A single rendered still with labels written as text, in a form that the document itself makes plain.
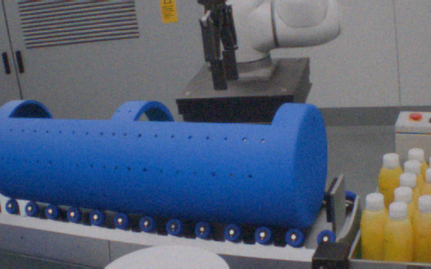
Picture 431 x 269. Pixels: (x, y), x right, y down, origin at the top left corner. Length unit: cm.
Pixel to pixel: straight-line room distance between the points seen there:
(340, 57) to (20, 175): 299
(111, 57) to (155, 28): 28
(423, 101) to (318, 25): 247
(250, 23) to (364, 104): 249
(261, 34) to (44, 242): 91
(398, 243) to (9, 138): 103
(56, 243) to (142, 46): 164
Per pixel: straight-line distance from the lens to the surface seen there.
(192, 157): 159
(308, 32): 220
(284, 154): 151
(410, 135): 182
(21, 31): 367
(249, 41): 222
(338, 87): 459
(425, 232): 150
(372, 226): 151
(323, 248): 149
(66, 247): 193
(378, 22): 444
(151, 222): 175
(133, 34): 339
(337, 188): 163
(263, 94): 212
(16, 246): 204
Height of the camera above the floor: 179
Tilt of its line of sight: 22 degrees down
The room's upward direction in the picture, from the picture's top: 8 degrees counter-clockwise
